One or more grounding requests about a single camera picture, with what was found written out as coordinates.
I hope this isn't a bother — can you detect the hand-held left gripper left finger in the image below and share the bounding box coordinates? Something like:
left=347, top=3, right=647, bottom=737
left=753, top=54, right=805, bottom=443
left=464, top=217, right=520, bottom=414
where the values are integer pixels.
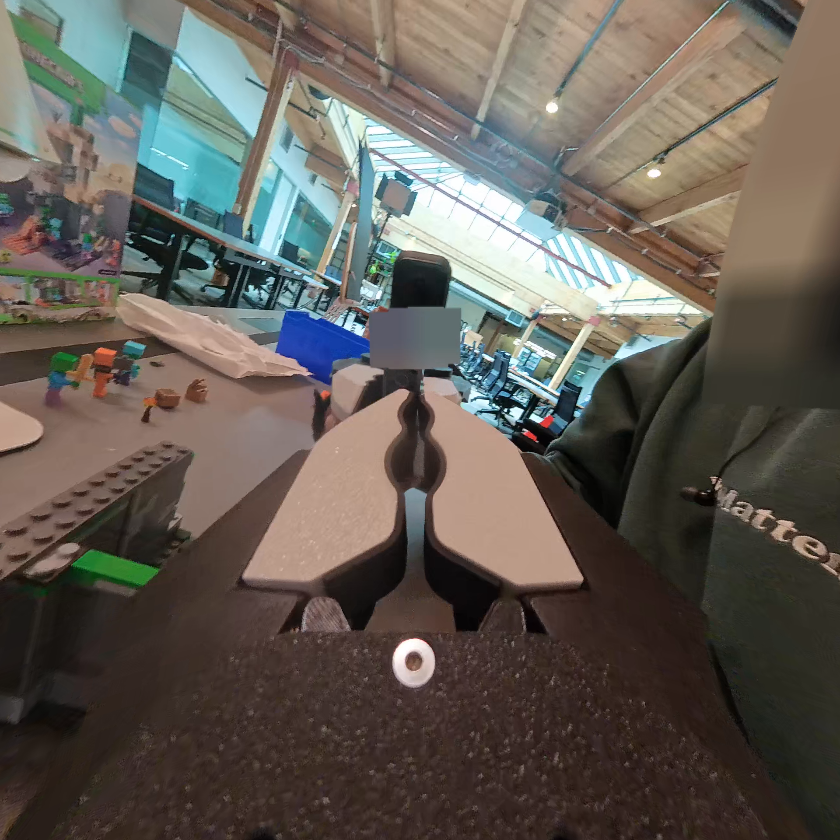
left=241, top=388, right=421, bottom=630

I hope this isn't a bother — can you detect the long office table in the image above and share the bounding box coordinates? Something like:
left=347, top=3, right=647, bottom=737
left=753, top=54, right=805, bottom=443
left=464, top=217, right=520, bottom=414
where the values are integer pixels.
left=130, top=193, right=329, bottom=309

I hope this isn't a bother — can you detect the large printed white paper bag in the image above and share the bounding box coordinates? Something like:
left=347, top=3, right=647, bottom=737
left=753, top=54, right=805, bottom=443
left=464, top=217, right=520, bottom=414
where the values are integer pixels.
left=117, top=293, right=312, bottom=380

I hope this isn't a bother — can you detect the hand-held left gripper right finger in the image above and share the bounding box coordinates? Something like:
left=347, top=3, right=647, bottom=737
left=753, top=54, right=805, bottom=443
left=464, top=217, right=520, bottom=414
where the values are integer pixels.
left=423, top=392, right=585, bottom=631

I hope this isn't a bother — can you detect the studio light panel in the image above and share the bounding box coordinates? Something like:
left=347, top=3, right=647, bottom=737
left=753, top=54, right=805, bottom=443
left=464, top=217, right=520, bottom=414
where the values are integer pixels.
left=374, top=172, right=418, bottom=219

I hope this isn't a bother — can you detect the grey brick build green trim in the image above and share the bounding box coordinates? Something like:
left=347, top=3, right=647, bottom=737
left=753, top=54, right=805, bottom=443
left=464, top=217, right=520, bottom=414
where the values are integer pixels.
left=0, top=441, right=194, bottom=723

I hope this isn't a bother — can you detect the green toy brick set box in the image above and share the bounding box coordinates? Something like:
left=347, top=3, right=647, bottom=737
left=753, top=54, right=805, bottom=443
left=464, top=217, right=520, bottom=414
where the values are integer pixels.
left=0, top=13, right=142, bottom=326

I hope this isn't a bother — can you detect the green-headed toy minifigure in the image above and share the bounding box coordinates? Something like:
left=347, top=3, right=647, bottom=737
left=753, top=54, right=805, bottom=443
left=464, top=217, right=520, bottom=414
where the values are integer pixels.
left=45, top=352, right=86, bottom=406

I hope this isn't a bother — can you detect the person in green hoodie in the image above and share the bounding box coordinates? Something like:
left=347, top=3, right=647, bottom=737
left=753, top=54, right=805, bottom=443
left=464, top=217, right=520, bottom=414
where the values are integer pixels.
left=617, top=322, right=840, bottom=840

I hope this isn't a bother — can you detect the row of black office chairs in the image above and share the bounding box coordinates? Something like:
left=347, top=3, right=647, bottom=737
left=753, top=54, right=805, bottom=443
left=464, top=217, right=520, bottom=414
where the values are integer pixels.
left=459, top=328, right=585, bottom=450

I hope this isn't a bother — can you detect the person's right forearm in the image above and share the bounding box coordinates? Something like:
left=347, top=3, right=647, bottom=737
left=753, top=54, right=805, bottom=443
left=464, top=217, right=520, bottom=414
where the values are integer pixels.
left=521, top=322, right=716, bottom=532

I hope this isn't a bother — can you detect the blue plastic bin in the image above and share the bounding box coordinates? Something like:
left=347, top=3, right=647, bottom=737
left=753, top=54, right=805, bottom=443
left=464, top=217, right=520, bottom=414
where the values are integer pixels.
left=276, top=310, right=371, bottom=385

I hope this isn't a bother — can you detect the blue-headed toy minifigure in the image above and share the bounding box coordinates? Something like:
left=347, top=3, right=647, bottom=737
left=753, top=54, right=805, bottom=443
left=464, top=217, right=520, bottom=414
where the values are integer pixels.
left=112, top=341, right=147, bottom=387

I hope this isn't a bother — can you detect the orange toy minifigure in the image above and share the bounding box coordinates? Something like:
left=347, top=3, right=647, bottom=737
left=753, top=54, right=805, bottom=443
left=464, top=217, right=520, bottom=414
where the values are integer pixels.
left=88, top=348, right=120, bottom=399

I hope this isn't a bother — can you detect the grey desk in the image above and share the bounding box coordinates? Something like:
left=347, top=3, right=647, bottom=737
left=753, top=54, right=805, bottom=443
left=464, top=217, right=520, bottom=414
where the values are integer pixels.
left=0, top=305, right=421, bottom=657

